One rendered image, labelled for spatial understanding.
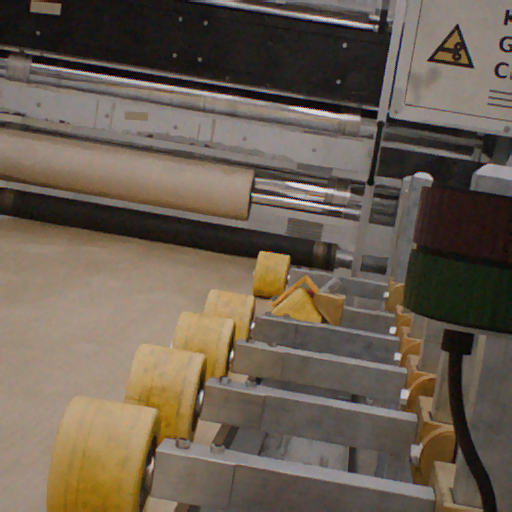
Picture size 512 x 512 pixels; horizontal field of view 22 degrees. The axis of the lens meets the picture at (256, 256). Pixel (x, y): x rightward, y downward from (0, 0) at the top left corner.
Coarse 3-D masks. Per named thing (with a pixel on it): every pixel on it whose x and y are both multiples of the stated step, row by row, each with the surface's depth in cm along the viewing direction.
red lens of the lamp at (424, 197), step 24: (432, 192) 50; (456, 192) 49; (432, 216) 50; (456, 216) 49; (480, 216) 48; (504, 216) 48; (432, 240) 50; (456, 240) 49; (480, 240) 48; (504, 240) 48
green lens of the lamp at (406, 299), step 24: (408, 264) 51; (432, 264) 50; (456, 264) 49; (408, 288) 51; (432, 288) 49; (456, 288) 49; (480, 288) 49; (504, 288) 48; (432, 312) 49; (456, 312) 49; (480, 312) 49; (504, 312) 49
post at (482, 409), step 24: (480, 336) 77; (480, 360) 75; (504, 360) 75; (480, 384) 75; (504, 384) 75; (480, 408) 75; (504, 408) 75; (480, 432) 75; (504, 432) 75; (480, 456) 75; (504, 456) 75; (456, 480) 77; (504, 480) 75; (480, 504) 75; (504, 504) 75
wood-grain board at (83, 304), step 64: (0, 256) 229; (64, 256) 246; (128, 256) 267; (192, 256) 292; (0, 320) 159; (64, 320) 167; (128, 320) 177; (0, 384) 122; (64, 384) 127; (0, 448) 99
